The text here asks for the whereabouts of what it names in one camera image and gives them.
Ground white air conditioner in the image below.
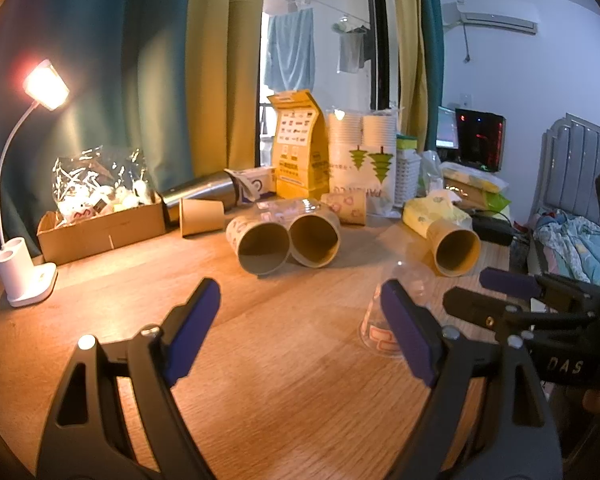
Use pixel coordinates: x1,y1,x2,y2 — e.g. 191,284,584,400
442,0,539,36

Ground grey hanging clothing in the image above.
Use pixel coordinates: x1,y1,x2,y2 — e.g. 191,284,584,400
332,17,374,75

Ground steel thermos bottle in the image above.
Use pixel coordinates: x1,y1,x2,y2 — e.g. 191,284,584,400
160,170,241,222

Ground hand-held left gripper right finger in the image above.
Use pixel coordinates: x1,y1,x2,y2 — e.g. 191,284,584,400
381,279,565,480

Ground printed blanket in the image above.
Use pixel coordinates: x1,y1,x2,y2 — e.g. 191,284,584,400
531,208,600,287

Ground clear plastic cup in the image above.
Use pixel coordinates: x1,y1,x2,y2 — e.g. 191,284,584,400
358,261,433,358
252,198,323,224

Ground yellow green packets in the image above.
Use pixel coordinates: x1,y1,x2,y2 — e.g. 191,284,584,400
442,161,512,211

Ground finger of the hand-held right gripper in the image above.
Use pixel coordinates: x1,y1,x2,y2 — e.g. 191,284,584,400
442,286,533,342
479,267,600,307

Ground white desk lamp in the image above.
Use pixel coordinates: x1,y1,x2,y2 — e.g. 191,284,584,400
0,58,71,308

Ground blue hanging towel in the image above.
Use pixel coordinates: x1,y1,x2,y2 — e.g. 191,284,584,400
263,7,315,92

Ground yellow carton box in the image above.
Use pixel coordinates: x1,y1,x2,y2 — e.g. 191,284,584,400
266,90,330,200

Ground plastic bag of small items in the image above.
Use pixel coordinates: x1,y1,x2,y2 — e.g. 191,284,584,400
52,146,156,221

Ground grey padded headboard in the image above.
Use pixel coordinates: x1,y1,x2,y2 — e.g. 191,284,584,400
527,113,600,222

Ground pack of white paper cups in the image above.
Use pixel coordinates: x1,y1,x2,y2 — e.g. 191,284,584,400
326,107,398,214

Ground white plastic basket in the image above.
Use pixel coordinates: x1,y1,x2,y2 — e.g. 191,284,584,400
395,135,423,206

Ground computer monitor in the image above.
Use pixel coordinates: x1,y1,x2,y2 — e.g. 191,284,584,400
436,106,460,151

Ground plain brown paper cup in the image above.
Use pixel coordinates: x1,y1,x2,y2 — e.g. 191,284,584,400
180,198,226,238

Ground cardboard box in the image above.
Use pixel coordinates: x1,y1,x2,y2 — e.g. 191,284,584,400
36,191,167,265

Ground teal curtain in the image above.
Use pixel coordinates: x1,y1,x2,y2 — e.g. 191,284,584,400
0,0,197,273
417,0,446,152

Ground black computer tower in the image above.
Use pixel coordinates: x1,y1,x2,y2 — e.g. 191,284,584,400
455,108,506,174

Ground printed paper cup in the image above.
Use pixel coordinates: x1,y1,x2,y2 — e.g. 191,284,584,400
225,214,292,276
289,210,342,268
321,192,368,225
425,220,482,278

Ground yellow tissue pack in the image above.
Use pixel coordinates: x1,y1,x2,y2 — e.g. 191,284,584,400
402,195,474,239

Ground yellow curtain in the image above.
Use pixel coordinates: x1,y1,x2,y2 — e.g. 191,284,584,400
186,0,270,187
390,0,429,152

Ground black power adapter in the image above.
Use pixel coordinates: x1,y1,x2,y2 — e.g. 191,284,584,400
472,215,515,246

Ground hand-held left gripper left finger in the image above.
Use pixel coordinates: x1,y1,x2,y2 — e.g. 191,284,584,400
35,276,222,480

